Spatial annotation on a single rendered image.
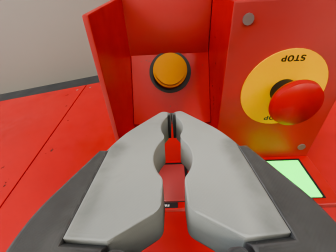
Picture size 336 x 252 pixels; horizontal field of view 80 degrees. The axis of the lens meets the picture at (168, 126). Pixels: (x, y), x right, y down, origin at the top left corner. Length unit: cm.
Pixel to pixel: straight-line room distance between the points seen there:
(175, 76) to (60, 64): 93
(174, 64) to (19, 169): 54
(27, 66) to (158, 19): 102
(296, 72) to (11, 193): 59
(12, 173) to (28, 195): 12
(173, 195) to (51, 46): 99
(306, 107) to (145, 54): 17
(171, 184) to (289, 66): 15
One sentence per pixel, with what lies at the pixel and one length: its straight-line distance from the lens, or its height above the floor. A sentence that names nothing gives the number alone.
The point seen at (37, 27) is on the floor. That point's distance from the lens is 111.
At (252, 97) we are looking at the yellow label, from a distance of 20.
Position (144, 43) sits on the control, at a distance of 24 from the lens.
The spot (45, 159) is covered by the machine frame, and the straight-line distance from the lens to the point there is 64.
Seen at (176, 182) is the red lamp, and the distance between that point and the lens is 21.
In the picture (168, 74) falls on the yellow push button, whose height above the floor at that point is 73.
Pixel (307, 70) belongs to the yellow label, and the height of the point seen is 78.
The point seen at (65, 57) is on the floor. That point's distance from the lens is 110.
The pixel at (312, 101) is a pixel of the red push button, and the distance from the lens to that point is 19.
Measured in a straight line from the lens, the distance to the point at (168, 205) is 20.
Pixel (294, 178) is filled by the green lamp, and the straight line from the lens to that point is 24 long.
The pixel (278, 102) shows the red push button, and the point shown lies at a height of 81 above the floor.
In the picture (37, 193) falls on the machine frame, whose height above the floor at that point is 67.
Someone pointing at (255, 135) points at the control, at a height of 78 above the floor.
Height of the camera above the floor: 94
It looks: 52 degrees down
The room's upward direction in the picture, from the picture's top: 180 degrees clockwise
